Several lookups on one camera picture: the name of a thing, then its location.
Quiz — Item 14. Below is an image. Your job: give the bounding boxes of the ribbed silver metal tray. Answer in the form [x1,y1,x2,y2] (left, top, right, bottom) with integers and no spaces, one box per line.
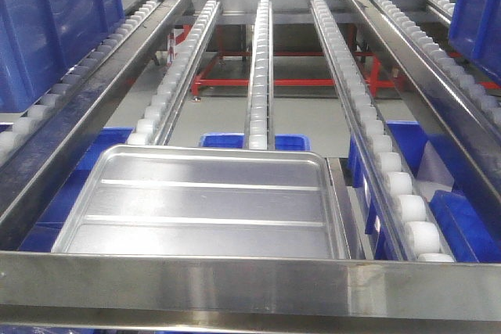
[52,145,351,259]

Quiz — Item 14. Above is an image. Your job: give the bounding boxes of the middle white roller track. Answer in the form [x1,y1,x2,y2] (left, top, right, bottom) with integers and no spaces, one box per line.
[243,0,275,150]

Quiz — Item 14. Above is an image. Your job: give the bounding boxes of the blue bin below centre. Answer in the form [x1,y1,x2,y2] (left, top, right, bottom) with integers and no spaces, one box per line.
[199,132,311,151]

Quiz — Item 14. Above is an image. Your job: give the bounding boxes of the blue bin below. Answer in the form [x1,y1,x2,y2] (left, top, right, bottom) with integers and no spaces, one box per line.
[348,121,500,263]
[18,127,132,252]
[199,132,311,151]

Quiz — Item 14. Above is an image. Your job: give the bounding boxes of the left white roller track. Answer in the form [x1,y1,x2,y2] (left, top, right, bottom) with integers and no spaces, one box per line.
[126,0,220,145]

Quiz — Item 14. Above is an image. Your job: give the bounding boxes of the blue bin below left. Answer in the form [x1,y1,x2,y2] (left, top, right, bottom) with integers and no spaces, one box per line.
[18,127,132,252]

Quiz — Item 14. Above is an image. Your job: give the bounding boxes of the right steel lane divider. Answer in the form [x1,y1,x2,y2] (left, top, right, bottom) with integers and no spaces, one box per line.
[344,0,500,205]

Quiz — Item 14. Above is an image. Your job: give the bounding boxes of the blue bin below right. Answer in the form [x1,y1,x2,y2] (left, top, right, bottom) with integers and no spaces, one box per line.
[348,121,500,263]

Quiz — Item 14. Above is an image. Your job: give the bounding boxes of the large blue bin left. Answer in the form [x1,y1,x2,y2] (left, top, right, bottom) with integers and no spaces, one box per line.
[1,0,124,113]

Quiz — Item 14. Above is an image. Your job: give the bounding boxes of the far left roller track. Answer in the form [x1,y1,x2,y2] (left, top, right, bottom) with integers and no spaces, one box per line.
[1,0,160,164]

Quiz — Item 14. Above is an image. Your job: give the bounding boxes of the far right roller track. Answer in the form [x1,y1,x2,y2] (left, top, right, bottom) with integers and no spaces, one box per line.
[373,0,500,131]

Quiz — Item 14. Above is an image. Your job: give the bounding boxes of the blue bin upper right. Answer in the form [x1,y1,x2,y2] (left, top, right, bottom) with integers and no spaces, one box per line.
[449,0,500,84]

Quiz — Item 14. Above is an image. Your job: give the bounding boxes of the red metal frame cart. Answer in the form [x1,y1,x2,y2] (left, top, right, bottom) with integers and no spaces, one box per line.
[190,23,398,99]

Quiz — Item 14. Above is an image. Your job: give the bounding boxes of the steel front shelf rail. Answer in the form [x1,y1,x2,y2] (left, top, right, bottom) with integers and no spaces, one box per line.
[1,252,500,333]

